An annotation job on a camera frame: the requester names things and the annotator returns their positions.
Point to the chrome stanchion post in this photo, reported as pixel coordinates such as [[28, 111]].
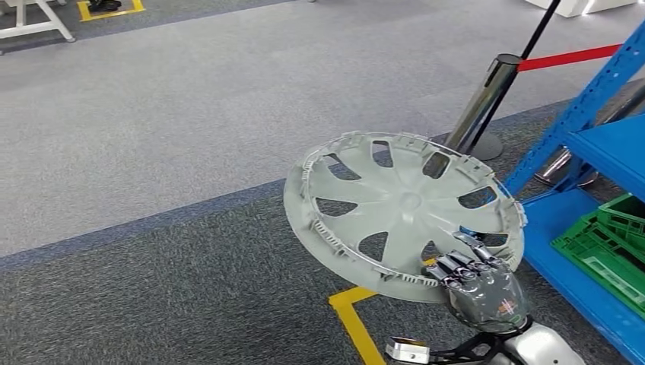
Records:
[[483, 100], [552, 166]]

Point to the black stanchion post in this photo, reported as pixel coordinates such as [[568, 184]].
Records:
[[486, 146]]

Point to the red barrier belt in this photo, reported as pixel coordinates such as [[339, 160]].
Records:
[[564, 58]]

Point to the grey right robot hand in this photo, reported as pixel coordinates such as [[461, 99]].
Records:
[[483, 302]]

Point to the blue metal shelf rack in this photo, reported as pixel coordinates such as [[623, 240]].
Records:
[[604, 146]]

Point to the white frame table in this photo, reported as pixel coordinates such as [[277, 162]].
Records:
[[21, 15]]

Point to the yellow floor tape square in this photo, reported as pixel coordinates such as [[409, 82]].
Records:
[[358, 327]]

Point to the green plastic crate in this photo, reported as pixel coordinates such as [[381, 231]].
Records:
[[599, 257], [625, 214]]

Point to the grey plastic wheel hubcap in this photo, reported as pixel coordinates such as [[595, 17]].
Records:
[[408, 201]]

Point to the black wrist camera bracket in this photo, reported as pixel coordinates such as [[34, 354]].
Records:
[[468, 350]]

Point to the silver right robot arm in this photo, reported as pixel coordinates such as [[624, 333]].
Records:
[[544, 347]]

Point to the white lit display plinth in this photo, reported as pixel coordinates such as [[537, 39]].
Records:
[[569, 6]]

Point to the black shoe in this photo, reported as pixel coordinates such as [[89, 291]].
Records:
[[103, 5]]

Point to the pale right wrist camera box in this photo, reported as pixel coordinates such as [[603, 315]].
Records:
[[405, 351]]

